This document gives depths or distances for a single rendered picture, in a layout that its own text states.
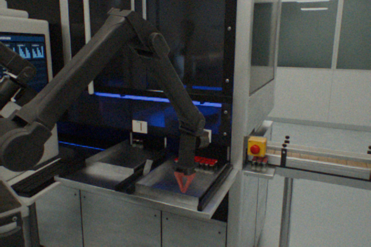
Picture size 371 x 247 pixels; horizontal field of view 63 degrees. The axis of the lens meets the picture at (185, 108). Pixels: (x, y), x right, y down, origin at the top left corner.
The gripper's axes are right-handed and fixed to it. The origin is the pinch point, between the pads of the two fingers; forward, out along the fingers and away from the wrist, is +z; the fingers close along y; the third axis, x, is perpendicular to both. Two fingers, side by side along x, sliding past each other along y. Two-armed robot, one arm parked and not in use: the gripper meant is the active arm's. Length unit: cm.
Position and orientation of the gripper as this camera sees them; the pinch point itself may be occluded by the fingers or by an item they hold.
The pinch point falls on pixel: (183, 189)
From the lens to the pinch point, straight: 110.2
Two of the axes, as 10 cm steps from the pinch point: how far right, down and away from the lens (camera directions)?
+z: -0.9, 10.0, 0.3
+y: 3.9, 0.1, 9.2
